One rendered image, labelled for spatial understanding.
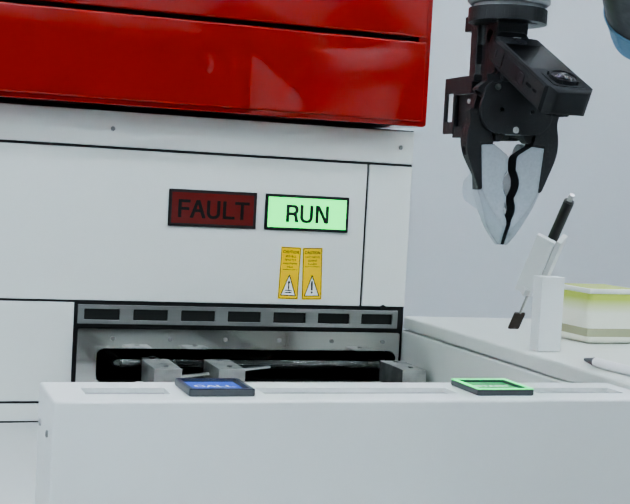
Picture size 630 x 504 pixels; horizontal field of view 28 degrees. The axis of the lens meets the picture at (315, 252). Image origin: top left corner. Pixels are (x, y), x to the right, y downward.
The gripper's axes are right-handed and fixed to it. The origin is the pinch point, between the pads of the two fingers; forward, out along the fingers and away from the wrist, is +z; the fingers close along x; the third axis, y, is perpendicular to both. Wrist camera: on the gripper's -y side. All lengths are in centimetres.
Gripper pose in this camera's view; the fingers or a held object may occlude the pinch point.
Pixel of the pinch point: (505, 230)
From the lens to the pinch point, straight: 114.1
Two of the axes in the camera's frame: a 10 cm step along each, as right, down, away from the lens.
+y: -3.2, -0.7, 9.5
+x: -9.5, -0.3, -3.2
